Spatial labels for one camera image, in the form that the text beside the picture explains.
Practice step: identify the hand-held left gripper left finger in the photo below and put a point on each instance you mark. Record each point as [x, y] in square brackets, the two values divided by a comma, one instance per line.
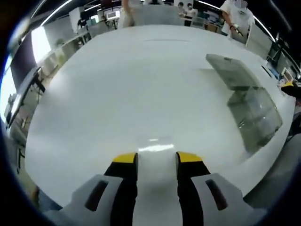
[98, 195]

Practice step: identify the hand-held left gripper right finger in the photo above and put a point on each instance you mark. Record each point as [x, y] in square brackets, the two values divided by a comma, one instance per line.
[211, 195]

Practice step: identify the clear grey guide fixture box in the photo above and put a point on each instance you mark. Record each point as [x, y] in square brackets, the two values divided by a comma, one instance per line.
[235, 70]

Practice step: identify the small white monitor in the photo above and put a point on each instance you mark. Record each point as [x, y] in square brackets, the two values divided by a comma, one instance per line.
[287, 74]

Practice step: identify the blue packet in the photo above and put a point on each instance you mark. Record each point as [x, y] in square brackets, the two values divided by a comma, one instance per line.
[275, 74]

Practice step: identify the person in blue shirt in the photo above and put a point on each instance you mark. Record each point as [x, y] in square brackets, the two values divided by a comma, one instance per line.
[49, 203]

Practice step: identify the white partition panel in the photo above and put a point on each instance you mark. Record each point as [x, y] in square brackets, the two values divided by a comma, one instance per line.
[257, 40]
[157, 15]

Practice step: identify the green potted plant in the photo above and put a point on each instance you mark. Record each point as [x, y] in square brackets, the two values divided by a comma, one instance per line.
[60, 42]

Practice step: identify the black desk frame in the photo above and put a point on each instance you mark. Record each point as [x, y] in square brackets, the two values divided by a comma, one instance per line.
[28, 94]

